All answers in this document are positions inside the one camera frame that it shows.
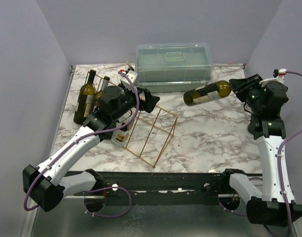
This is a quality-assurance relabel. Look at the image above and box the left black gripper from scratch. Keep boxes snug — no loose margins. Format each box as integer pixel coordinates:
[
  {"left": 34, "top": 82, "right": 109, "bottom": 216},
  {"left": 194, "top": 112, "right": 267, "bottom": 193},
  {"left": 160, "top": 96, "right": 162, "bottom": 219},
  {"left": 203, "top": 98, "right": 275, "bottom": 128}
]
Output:
[{"left": 113, "top": 85, "right": 160, "bottom": 120}]

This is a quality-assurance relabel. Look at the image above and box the green wine bottle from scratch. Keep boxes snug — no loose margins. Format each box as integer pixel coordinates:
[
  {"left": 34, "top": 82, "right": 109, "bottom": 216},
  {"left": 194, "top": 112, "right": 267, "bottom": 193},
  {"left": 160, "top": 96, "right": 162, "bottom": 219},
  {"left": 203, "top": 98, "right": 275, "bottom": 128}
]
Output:
[
  {"left": 93, "top": 76, "right": 110, "bottom": 107},
  {"left": 183, "top": 80, "right": 232, "bottom": 107},
  {"left": 248, "top": 121, "right": 255, "bottom": 135},
  {"left": 73, "top": 70, "right": 96, "bottom": 125}
]

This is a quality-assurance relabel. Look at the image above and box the clear glass liquor bottle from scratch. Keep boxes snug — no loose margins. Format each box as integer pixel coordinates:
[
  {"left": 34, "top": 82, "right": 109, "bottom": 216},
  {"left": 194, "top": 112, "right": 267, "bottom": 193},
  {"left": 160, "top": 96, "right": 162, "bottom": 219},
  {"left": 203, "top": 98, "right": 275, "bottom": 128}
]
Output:
[{"left": 111, "top": 122, "right": 133, "bottom": 147}]

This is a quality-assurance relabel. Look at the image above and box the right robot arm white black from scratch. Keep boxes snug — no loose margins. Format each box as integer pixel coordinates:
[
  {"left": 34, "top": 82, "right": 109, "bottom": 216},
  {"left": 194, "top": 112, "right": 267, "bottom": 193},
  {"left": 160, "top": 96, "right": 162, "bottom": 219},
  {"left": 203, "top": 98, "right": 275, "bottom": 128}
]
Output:
[{"left": 220, "top": 75, "right": 302, "bottom": 227}]

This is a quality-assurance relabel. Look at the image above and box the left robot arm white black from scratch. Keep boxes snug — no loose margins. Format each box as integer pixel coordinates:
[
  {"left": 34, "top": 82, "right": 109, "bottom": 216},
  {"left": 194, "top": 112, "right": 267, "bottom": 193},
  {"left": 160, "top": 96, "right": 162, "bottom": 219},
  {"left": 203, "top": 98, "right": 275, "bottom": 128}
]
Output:
[{"left": 22, "top": 86, "right": 160, "bottom": 212}]

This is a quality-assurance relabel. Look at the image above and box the green plastic storage box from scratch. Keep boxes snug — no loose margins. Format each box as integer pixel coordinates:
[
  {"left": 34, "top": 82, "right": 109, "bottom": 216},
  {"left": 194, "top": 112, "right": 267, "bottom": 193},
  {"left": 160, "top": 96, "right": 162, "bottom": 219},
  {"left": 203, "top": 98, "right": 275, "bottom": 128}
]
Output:
[{"left": 135, "top": 42, "right": 214, "bottom": 93}]

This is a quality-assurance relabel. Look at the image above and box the gold wire wine rack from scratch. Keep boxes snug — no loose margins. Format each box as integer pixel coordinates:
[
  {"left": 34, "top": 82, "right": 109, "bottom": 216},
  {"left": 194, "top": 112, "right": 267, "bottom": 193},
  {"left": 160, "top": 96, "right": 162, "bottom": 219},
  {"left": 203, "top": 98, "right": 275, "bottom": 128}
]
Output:
[{"left": 85, "top": 71, "right": 178, "bottom": 170}]

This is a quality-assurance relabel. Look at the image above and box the grey metal crank handle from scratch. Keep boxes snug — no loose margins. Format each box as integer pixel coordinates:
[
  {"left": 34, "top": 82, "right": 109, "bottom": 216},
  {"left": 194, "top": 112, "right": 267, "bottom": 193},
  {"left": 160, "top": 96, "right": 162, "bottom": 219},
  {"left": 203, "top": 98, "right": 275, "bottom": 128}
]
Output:
[{"left": 126, "top": 61, "right": 134, "bottom": 71}]

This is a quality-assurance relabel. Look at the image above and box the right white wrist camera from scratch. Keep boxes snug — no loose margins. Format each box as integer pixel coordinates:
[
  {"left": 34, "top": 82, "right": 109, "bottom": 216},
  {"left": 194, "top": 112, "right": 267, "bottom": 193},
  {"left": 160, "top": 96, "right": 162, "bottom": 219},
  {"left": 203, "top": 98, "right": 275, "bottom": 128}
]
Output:
[{"left": 259, "top": 69, "right": 287, "bottom": 87}]

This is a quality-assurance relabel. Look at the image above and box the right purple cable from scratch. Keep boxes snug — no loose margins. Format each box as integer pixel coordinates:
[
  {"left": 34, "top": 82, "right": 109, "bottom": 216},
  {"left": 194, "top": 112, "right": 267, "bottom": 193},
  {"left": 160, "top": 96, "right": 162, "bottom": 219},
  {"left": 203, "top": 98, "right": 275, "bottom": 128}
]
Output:
[{"left": 263, "top": 71, "right": 302, "bottom": 235}]

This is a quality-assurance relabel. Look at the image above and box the purple cable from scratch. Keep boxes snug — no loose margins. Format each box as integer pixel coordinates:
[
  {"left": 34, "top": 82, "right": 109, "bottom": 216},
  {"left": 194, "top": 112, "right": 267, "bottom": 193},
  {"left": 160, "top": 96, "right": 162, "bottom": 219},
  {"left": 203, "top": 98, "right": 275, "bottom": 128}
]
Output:
[
  {"left": 23, "top": 71, "right": 140, "bottom": 212},
  {"left": 263, "top": 71, "right": 302, "bottom": 235}
]

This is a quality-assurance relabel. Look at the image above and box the black metal base rail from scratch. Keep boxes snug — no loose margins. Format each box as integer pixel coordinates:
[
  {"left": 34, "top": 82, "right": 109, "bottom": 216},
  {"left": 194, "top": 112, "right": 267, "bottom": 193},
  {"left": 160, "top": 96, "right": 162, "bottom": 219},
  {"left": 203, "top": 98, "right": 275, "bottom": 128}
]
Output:
[{"left": 64, "top": 170, "right": 282, "bottom": 207}]

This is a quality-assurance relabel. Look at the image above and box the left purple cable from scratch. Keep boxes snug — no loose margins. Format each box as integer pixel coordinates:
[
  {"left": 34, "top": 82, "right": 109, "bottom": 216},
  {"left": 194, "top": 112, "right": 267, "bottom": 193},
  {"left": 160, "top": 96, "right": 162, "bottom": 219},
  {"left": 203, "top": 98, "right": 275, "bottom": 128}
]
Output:
[{"left": 23, "top": 71, "right": 140, "bottom": 212}]

